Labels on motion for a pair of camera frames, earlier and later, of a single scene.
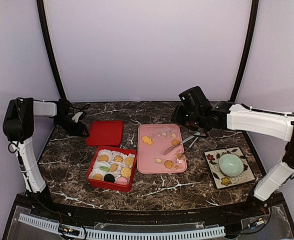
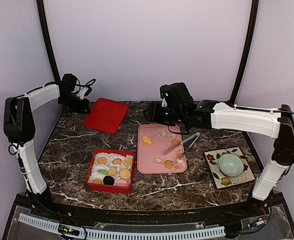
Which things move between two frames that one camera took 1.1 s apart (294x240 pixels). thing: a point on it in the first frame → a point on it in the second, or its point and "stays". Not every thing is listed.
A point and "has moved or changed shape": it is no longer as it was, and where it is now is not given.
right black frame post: x=255 y=5 stays
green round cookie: x=104 y=168 has moved or changed shape
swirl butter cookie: x=118 y=159 has moved or changed shape
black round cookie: x=109 y=177 has moved or changed shape
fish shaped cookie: x=147 y=139 stays
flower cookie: x=113 y=167 has moved or changed shape
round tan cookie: x=97 y=176 has moved or changed shape
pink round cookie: x=122 y=180 has moved or changed shape
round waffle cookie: x=129 y=161 stays
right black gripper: x=178 y=115 → x=153 y=114
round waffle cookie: x=125 y=172 stays
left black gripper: x=78 y=130 → x=81 y=110
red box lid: x=105 y=133 → x=106 y=115
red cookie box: x=112 y=168 stays
